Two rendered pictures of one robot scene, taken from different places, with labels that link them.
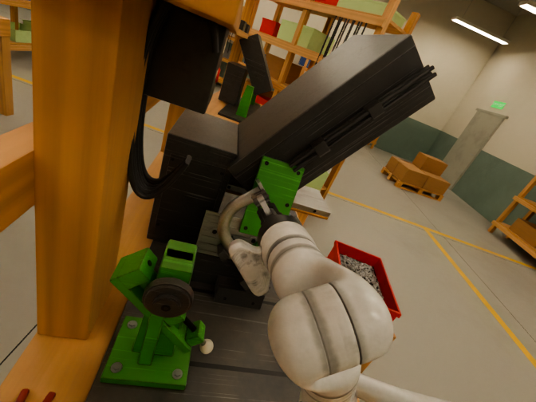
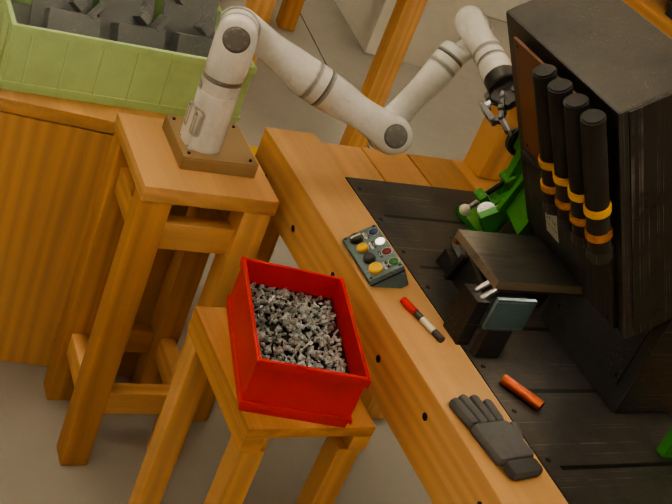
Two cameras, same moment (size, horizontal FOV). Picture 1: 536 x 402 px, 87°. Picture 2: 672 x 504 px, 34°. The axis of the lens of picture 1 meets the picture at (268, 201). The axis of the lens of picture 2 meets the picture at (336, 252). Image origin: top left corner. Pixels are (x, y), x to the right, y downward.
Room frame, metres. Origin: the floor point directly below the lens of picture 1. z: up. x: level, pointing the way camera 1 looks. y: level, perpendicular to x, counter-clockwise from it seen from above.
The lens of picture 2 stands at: (2.54, -0.98, 2.03)
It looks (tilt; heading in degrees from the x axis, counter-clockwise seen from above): 29 degrees down; 161
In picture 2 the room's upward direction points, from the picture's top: 23 degrees clockwise
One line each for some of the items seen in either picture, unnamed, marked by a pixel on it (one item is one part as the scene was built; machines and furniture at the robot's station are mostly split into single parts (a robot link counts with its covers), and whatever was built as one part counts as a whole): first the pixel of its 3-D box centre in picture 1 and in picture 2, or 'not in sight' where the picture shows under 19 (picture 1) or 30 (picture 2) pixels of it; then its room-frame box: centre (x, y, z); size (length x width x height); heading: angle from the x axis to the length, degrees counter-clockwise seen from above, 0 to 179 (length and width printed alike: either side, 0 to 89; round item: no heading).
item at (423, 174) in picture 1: (418, 171); not in sight; (6.60, -2.88, 0.37); 1.20 x 0.80 x 0.74; 105
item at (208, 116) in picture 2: not in sight; (212, 111); (0.28, -0.62, 0.97); 0.09 x 0.09 x 0.17; 20
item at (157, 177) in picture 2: not in sight; (194, 163); (0.28, -0.62, 0.83); 0.32 x 0.32 x 0.04; 14
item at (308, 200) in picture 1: (269, 189); (555, 266); (0.86, 0.01, 1.11); 0.39 x 0.16 x 0.03; 106
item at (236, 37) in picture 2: not in sight; (232, 48); (0.28, -0.62, 1.13); 0.09 x 0.09 x 0.17; 84
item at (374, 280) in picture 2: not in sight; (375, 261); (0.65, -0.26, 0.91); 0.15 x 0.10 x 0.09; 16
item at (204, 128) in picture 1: (196, 176); (643, 299); (0.82, 0.24, 1.07); 0.30 x 0.18 x 0.34; 16
